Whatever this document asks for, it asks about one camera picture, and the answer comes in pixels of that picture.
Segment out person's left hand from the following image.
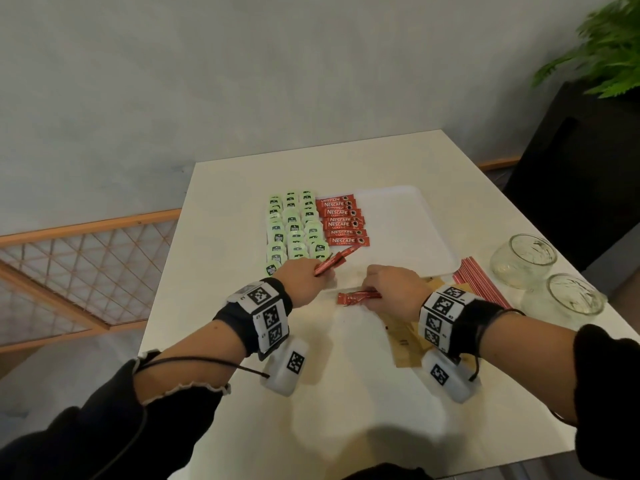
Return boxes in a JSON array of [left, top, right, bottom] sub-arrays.
[[272, 258, 337, 309]]

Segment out person's right hand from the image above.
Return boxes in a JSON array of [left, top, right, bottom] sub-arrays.
[[361, 264, 433, 325]]

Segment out pile of brown sugar packets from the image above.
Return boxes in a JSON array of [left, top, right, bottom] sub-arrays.
[[379, 277, 481, 375]]

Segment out rows of laid tea bags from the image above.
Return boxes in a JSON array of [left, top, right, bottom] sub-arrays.
[[262, 189, 333, 278]]

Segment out white tray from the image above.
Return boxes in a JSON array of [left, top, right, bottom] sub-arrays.
[[265, 184, 461, 291]]

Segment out red Nescafe coffee sticks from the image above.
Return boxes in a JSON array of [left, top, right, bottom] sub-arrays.
[[315, 193, 371, 248]]

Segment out red stirrer sticks bundle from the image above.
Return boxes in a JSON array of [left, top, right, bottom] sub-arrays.
[[452, 258, 513, 311]]

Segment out person's right forearm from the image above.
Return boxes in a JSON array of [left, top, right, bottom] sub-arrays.
[[479, 314, 579, 425]]

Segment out person's left forearm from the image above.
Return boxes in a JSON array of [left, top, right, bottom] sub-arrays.
[[135, 319, 249, 405]]

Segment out person's black top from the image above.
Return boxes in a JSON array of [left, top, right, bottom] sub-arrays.
[[0, 323, 640, 480]]

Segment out black left wristband marker tags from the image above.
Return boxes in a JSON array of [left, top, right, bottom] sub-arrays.
[[213, 278, 295, 362]]

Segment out clear glass jar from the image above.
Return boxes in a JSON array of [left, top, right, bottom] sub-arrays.
[[519, 273, 609, 331], [489, 233, 559, 291]]

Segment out black furniture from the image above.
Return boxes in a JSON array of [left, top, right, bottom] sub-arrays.
[[502, 82, 640, 273]]

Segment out wooden lattice screen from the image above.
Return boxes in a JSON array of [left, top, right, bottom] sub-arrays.
[[0, 208, 182, 354]]

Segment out green hanging plant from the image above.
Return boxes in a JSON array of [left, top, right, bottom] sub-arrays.
[[531, 0, 640, 99]]

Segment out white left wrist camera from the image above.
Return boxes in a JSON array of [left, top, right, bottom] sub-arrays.
[[259, 337, 310, 397]]

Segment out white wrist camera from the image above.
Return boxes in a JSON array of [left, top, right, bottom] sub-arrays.
[[421, 349, 479, 405], [259, 337, 310, 397]]

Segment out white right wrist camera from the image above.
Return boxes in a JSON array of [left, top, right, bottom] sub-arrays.
[[421, 349, 479, 405]]

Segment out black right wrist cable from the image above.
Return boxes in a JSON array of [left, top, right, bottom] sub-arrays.
[[467, 308, 576, 428]]

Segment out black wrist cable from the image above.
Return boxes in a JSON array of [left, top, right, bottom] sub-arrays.
[[89, 356, 271, 480], [467, 308, 576, 428]]

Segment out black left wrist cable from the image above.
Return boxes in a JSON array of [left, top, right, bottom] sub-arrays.
[[89, 356, 271, 480]]

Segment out wooden wall rail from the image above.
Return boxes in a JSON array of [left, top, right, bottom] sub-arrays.
[[477, 155, 523, 171]]

